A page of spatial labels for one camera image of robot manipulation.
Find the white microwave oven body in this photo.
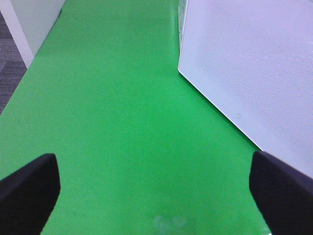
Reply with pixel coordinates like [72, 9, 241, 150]
[178, 0, 188, 48]

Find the white microwave door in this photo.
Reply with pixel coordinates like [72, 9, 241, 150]
[178, 0, 313, 176]

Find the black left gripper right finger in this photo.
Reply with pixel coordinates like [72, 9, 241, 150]
[249, 151, 313, 235]

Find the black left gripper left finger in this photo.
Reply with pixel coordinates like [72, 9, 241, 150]
[0, 153, 61, 235]

